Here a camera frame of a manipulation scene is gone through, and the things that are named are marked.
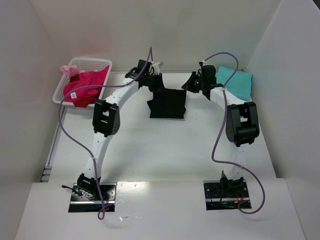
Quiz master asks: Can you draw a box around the black t shirt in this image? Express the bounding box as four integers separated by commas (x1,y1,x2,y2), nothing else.
147,88,187,120

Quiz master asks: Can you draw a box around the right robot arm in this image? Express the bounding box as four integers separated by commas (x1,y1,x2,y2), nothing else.
182,64,260,198

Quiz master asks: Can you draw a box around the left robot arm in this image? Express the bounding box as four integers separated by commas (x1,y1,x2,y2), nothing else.
77,60,164,200

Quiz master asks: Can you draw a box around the folded teal t shirt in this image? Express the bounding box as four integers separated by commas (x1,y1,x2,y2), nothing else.
215,66,253,102

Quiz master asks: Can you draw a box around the white plastic basket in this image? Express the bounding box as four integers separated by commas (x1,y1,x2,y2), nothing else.
52,57,112,108

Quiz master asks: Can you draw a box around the magenta t shirt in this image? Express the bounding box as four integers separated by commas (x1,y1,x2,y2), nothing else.
63,65,110,103

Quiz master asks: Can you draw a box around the red t shirt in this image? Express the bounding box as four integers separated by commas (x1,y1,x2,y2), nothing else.
73,95,98,108

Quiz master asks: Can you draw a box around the pink cloth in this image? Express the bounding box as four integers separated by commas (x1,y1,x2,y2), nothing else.
60,65,82,79

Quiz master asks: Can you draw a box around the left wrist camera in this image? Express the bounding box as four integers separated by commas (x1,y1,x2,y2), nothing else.
151,61,163,75

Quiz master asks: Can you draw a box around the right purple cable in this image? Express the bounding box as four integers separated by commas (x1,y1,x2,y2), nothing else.
198,51,266,215

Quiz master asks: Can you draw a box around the purple cable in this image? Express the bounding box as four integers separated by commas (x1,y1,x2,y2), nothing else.
57,46,153,221
198,51,266,215

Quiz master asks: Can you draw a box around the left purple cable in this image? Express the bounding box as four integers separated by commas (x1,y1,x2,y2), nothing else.
57,46,153,221

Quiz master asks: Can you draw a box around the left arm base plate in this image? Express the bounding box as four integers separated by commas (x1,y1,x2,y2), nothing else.
68,183,117,213

